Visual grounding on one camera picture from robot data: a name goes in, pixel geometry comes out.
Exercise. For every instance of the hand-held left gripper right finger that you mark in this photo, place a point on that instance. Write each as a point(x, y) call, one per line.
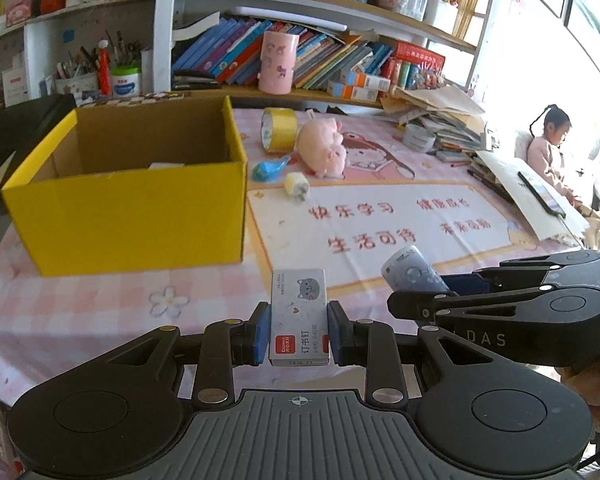
point(337, 332)

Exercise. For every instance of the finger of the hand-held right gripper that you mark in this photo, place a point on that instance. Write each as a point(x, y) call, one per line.
point(480, 302)
point(520, 270)

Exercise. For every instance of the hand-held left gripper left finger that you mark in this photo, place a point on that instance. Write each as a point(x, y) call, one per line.
point(262, 332)

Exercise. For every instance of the grey printed staple box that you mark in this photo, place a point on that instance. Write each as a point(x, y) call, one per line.
point(298, 310)

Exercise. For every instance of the yellow cardboard box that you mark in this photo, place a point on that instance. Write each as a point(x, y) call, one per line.
point(130, 220)

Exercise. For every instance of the pink plush pig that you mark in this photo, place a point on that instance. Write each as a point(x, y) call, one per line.
point(320, 147)

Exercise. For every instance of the yellow tape roll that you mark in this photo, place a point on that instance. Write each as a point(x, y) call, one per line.
point(280, 132)

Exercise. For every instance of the pink checked cloth desktop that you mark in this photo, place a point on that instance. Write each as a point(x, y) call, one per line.
point(105, 320)

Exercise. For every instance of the person's right hand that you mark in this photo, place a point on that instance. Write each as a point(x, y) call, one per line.
point(582, 390)

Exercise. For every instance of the large white paper sheet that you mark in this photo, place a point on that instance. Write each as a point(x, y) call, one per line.
point(525, 195)

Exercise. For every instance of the small cream grey object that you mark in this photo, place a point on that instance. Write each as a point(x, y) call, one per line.
point(296, 186)

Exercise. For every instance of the blue whale toy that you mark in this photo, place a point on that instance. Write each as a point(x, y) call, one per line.
point(269, 171)

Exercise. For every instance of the grey tape roll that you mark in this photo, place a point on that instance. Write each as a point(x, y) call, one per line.
point(419, 139)

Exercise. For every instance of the lollipop bundle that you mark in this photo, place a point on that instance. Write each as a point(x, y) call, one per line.
point(427, 77)

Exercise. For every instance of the black stapler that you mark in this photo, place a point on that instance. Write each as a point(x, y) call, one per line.
point(195, 83)

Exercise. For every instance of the white storage bin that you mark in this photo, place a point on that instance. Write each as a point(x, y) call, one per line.
point(441, 16)

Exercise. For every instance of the stack of yellow workbooks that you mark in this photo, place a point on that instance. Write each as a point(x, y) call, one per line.
point(467, 5)

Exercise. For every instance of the pink printed cylinder cup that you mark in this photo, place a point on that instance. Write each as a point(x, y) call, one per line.
point(277, 62)

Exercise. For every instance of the row of colourful books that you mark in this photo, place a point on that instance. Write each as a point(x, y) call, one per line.
point(230, 55)

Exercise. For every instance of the white jar green lid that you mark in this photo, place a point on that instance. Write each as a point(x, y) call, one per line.
point(126, 82)

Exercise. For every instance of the clear bin with pens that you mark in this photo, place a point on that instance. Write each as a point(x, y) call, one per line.
point(404, 4)

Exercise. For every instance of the red tassel ornament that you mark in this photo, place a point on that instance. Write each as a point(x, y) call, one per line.
point(104, 72)

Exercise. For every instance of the pen holder with pens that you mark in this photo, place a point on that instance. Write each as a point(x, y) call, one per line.
point(75, 80)

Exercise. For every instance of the thick white book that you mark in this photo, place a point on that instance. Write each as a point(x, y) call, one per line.
point(195, 25)

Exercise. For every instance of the white tube lamp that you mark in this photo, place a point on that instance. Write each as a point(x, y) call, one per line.
point(290, 17)

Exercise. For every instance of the white bookshelf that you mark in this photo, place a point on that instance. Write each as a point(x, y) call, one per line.
point(162, 25)

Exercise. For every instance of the black keyboard piano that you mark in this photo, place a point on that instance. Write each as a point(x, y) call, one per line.
point(0, 130)

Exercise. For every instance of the red white carton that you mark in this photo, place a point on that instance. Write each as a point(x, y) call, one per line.
point(15, 87)

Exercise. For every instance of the small pink box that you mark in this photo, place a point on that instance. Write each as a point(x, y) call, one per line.
point(19, 14)

